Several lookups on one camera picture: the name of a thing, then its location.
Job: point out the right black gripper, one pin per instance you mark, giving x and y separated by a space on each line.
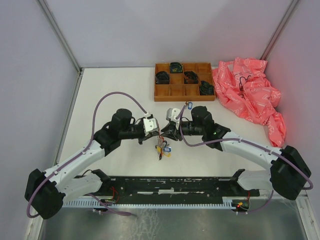
172 131

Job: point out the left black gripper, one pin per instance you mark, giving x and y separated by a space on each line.
149 135

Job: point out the keyring bunch with red opener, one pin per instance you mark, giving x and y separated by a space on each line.
162 147

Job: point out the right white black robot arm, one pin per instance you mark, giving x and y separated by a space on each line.
284 170

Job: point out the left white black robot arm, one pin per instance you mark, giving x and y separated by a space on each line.
47 191

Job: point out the key with blue tag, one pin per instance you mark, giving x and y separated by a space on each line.
189 105

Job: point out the black item left compartment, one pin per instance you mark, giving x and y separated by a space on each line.
162 78

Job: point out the black item compartment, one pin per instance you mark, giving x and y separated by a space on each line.
162 78
176 68
190 77
206 89

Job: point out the black item right compartment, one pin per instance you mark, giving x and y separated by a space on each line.
206 89

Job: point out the wooden compartment tray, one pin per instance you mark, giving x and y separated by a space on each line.
183 82

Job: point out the black item middle compartment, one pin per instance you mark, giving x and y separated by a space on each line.
190 77

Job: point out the black item top compartment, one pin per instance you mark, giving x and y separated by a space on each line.
176 68

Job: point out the pink plastic bag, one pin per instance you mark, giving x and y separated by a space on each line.
242 87

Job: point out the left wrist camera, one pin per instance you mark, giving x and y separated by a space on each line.
149 123

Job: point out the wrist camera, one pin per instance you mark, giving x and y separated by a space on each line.
172 115
149 123

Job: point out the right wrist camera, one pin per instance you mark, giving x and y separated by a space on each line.
172 115

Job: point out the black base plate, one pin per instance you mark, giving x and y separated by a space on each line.
147 189

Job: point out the white slotted cable duct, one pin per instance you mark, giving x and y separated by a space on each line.
223 203

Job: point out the aluminium frame rail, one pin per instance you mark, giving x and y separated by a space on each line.
45 8

